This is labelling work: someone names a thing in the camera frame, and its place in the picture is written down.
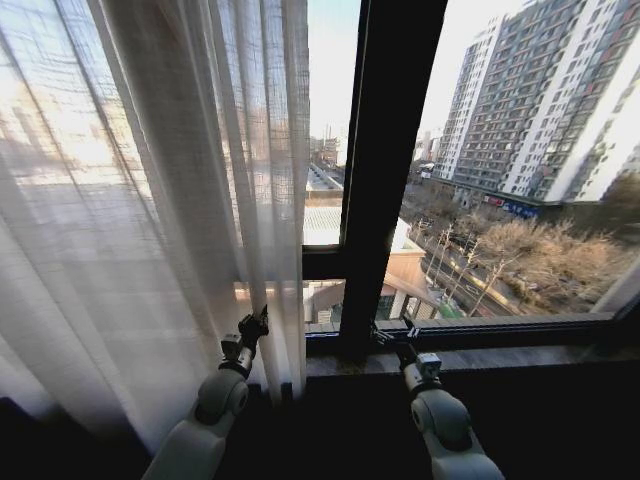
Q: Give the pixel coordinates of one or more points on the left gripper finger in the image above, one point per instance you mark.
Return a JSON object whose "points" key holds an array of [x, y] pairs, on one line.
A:
{"points": [[246, 320], [263, 315]]}

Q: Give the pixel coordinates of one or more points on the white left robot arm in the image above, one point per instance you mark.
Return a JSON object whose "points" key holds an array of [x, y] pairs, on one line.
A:
{"points": [[215, 395]]}

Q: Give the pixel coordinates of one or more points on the low white-roofed building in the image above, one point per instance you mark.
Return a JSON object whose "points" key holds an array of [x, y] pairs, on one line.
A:
{"points": [[322, 220]]}

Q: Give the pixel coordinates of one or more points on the tan-roofed small building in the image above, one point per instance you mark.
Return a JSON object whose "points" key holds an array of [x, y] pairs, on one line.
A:
{"points": [[407, 280]]}

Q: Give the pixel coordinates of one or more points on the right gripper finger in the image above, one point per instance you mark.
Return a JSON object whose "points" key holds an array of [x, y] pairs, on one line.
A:
{"points": [[380, 334], [412, 328]]}

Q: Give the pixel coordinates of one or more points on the tall grey apartment building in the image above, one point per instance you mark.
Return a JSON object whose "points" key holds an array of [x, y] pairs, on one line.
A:
{"points": [[530, 100]]}

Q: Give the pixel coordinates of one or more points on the bare brown trees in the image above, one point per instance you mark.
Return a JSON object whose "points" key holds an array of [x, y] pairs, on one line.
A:
{"points": [[540, 260]]}

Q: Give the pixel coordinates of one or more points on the sheer white curtain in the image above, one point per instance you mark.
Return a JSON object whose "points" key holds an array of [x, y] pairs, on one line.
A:
{"points": [[150, 200]]}

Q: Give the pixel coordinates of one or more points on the black window frame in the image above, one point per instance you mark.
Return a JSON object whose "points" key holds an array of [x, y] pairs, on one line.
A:
{"points": [[390, 150]]}

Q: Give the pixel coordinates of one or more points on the grey stone window sill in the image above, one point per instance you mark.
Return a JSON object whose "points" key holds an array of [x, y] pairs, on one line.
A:
{"points": [[500, 357]]}

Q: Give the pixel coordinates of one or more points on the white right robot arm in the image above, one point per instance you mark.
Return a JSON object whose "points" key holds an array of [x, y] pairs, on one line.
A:
{"points": [[445, 420]]}

